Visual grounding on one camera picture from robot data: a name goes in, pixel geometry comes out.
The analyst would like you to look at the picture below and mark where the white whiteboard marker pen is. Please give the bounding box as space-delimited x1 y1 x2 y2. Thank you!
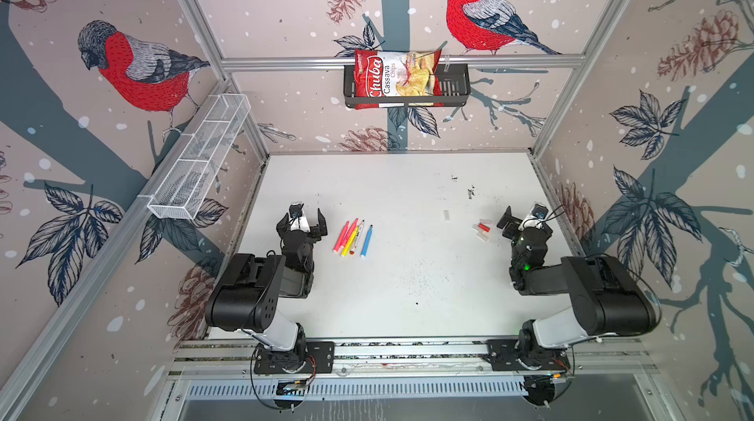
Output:
349 221 365 255

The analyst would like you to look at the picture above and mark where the blue marker pen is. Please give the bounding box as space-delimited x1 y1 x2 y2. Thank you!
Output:
359 225 373 258

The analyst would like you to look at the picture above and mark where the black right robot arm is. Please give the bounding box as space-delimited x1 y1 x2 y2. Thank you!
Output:
485 203 661 372

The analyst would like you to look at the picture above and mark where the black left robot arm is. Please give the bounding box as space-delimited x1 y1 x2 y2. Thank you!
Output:
205 203 335 376

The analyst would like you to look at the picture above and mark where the yellow highlighter pen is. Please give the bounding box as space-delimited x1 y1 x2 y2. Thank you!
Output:
341 220 359 257

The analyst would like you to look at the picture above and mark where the red cassava chips bag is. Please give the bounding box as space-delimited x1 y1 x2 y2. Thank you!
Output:
353 50 442 110

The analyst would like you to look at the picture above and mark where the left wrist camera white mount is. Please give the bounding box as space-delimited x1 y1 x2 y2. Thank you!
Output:
289 202 310 232

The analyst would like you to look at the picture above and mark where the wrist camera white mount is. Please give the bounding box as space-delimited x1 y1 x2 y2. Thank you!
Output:
520 202 550 231
289 202 310 232

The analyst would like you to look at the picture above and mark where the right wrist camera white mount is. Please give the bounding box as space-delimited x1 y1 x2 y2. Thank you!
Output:
520 202 550 231

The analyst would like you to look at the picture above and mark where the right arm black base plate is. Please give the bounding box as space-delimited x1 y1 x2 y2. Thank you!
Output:
481 338 571 372

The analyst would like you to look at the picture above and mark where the white wire mesh shelf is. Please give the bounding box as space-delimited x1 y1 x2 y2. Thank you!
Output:
147 93 251 220

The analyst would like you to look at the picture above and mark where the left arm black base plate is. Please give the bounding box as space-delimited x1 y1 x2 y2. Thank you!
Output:
253 342 335 375

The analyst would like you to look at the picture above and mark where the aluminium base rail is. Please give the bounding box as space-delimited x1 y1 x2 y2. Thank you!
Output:
166 336 660 380

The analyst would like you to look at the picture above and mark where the black wire wall basket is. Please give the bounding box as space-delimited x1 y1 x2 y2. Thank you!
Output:
343 64 471 110

